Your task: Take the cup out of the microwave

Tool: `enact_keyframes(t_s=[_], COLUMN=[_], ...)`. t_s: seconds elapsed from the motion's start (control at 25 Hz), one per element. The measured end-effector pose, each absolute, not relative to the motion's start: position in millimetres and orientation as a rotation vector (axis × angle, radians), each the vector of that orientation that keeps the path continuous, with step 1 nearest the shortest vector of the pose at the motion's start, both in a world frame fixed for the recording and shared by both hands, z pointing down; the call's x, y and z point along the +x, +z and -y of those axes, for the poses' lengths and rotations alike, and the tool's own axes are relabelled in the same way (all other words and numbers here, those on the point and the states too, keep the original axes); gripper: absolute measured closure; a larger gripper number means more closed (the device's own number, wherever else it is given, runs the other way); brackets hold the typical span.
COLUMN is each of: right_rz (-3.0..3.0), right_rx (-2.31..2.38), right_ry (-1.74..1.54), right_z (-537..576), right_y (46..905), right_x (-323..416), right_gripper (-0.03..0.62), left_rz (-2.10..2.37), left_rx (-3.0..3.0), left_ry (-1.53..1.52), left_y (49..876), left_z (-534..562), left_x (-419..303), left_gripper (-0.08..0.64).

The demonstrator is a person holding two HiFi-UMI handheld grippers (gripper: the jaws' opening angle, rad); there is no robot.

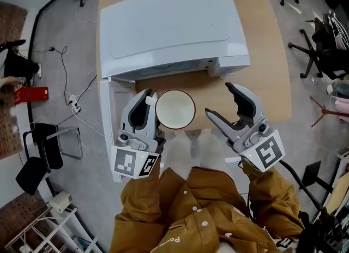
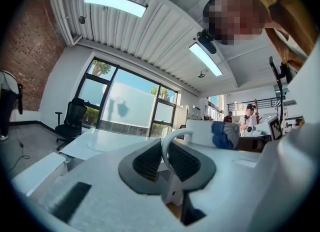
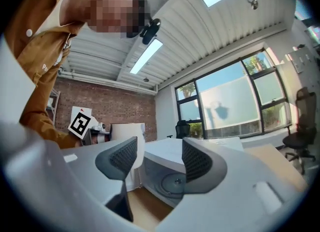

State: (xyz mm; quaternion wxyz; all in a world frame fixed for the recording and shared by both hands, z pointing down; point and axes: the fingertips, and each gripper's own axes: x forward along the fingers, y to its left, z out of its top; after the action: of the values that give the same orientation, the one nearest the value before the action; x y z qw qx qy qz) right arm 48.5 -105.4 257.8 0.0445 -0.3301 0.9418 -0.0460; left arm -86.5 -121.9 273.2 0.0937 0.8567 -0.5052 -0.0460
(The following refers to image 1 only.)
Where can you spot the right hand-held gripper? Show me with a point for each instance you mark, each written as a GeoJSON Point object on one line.
{"type": "Point", "coordinates": [267, 151]}

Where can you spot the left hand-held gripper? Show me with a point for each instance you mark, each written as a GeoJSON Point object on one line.
{"type": "Point", "coordinates": [128, 159]}

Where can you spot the white cup with dark rim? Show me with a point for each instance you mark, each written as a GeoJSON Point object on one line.
{"type": "Point", "coordinates": [175, 108]}

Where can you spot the person's right forearm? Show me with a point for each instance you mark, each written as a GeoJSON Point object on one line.
{"type": "Point", "coordinates": [270, 194]}

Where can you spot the person's left forearm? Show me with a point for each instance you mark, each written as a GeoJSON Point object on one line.
{"type": "Point", "coordinates": [139, 194]}

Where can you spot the person's right leg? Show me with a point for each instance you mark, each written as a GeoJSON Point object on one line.
{"type": "Point", "coordinates": [211, 148]}

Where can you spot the white power strip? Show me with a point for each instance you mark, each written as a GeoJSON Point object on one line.
{"type": "Point", "coordinates": [75, 104]}

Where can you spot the red tripod stand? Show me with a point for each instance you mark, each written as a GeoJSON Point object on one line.
{"type": "Point", "coordinates": [325, 111]}

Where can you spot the black triangular stand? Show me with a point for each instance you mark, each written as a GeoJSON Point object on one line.
{"type": "Point", "coordinates": [313, 175]}

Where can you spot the person's brown jacket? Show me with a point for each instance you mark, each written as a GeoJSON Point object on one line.
{"type": "Point", "coordinates": [199, 219]}

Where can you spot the red box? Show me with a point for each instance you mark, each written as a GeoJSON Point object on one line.
{"type": "Point", "coordinates": [31, 95]}

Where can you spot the small white appliance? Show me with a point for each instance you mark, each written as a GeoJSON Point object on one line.
{"type": "Point", "coordinates": [60, 201]}

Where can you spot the cardboard sheet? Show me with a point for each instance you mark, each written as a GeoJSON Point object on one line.
{"type": "Point", "coordinates": [339, 192]}

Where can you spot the brown pegboard panel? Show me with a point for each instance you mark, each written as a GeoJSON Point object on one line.
{"type": "Point", "coordinates": [11, 28]}

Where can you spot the black metal frame chair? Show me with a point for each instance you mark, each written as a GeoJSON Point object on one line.
{"type": "Point", "coordinates": [45, 151]}

